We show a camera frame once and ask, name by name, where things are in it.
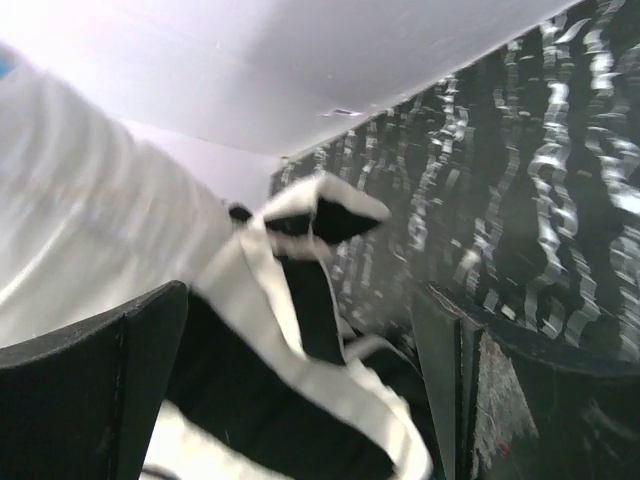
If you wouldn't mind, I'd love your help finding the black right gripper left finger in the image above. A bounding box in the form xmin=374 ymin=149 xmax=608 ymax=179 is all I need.
xmin=1 ymin=281 xmax=188 ymax=479

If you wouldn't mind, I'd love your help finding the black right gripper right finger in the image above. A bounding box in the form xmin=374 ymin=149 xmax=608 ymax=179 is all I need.
xmin=412 ymin=282 xmax=639 ymax=479

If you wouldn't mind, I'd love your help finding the black white striped pillowcase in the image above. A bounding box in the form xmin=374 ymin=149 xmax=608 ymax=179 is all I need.
xmin=142 ymin=173 xmax=434 ymax=479

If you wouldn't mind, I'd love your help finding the white pillow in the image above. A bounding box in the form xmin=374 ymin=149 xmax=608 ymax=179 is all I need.
xmin=1 ymin=64 xmax=234 ymax=346

